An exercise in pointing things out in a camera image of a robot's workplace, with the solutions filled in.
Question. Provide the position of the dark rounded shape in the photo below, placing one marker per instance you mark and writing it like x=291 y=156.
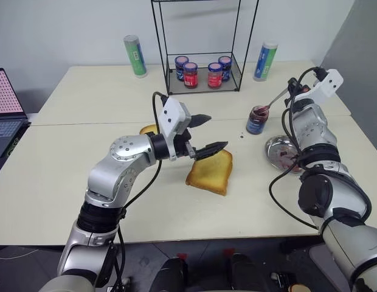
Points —
x=244 y=272
x=171 y=275

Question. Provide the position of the green cylindrical can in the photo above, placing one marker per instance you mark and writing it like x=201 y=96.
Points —
x=135 y=57

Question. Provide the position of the small bread piece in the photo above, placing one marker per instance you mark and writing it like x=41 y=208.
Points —
x=146 y=130

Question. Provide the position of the blue cylindrical can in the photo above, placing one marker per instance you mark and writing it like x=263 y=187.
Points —
x=265 y=62

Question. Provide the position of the toasted bread slice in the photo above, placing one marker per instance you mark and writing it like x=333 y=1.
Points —
x=211 y=175

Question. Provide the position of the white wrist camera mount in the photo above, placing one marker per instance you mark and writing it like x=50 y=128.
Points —
x=171 y=118
x=328 y=83

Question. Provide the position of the red label jam jar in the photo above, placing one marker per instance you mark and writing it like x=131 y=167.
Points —
x=190 y=77
x=214 y=77

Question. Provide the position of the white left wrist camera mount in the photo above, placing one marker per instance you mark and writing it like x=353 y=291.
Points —
x=171 y=118

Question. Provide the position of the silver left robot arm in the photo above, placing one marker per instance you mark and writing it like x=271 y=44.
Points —
x=115 y=179

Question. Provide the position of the round metal dish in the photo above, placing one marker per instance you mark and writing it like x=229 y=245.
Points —
x=279 y=149

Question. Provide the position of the open jam jar blue label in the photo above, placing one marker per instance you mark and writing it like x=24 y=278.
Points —
x=255 y=124

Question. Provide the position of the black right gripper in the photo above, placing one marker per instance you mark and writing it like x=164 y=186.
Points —
x=295 y=86

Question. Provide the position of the black laptop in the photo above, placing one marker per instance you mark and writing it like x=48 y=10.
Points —
x=6 y=127

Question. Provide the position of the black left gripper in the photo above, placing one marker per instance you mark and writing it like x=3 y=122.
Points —
x=182 y=143

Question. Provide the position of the metal spoon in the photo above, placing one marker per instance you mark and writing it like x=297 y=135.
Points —
x=276 y=98

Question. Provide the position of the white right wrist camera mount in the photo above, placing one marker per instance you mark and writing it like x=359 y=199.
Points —
x=328 y=83

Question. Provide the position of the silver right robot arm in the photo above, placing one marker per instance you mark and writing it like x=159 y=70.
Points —
x=313 y=127

